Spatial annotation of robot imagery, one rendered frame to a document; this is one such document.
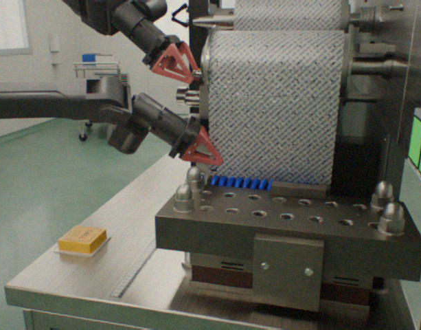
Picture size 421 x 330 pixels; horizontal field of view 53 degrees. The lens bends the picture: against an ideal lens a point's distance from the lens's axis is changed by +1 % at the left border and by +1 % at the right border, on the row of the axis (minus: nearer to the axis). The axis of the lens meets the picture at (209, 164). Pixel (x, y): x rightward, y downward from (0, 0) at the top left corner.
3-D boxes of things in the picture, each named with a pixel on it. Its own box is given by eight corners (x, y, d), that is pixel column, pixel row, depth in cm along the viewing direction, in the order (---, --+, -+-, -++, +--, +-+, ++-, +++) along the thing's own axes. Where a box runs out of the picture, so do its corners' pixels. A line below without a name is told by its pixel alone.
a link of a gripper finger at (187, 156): (211, 180, 82) (171, 154, 80) (213, 166, 89) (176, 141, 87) (231, 153, 80) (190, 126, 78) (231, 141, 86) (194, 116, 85)
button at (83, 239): (77, 235, 89) (75, 224, 88) (107, 238, 88) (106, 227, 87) (58, 251, 83) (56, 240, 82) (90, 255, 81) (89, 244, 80)
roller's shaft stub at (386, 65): (347, 77, 81) (349, 53, 80) (386, 78, 79) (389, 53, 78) (348, 79, 77) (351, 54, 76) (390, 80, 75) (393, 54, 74)
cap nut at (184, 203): (177, 203, 72) (176, 179, 71) (197, 205, 71) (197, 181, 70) (169, 212, 69) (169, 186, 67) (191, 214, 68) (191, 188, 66)
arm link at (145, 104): (130, 97, 76) (141, 84, 81) (115, 122, 80) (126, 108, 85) (163, 118, 77) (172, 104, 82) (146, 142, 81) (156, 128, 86)
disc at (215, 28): (222, 91, 94) (222, 21, 88) (224, 91, 94) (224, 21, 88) (207, 110, 81) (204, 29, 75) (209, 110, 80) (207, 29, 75)
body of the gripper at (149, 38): (148, 68, 83) (119, 42, 82) (165, 64, 92) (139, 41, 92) (167, 41, 80) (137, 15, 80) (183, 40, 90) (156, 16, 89)
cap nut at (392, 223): (376, 223, 65) (379, 196, 63) (402, 226, 64) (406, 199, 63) (379, 234, 61) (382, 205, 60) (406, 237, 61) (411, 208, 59)
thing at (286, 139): (209, 184, 86) (209, 94, 79) (329, 194, 80) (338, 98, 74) (209, 185, 85) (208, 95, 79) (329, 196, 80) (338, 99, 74)
